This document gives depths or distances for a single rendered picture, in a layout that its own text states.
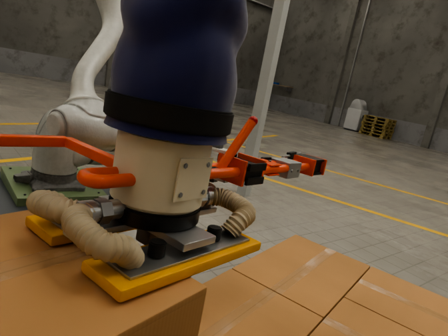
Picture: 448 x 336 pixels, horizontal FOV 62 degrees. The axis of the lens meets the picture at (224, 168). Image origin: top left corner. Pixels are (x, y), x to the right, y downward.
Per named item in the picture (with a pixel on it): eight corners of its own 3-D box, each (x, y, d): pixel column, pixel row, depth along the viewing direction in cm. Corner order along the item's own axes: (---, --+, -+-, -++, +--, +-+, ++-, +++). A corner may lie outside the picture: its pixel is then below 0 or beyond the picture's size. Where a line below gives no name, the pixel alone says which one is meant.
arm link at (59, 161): (24, 161, 136) (30, 102, 131) (73, 161, 149) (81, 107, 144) (39, 177, 126) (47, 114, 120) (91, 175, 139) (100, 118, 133)
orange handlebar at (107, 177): (11, 205, 46) (14, 177, 45) (-61, 147, 64) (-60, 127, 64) (323, 171, 118) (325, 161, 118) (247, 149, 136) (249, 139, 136)
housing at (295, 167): (287, 179, 100) (291, 163, 100) (267, 173, 104) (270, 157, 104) (299, 178, 106) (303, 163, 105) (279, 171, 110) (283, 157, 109)
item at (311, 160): (311, 177, 110) (315, 160, 109) (290, 169, 114) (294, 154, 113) (323, 175, 116) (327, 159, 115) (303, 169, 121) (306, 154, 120)
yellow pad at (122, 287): (119, 305, 49) (124, 271, 48) (79, 272, 55) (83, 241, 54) (260, 251, 76) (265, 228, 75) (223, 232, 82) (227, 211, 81)
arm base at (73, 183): (7, 173, 136) (9, 159, 134) (69, 173, 151) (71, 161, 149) (20, 193, 123) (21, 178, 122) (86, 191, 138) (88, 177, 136)
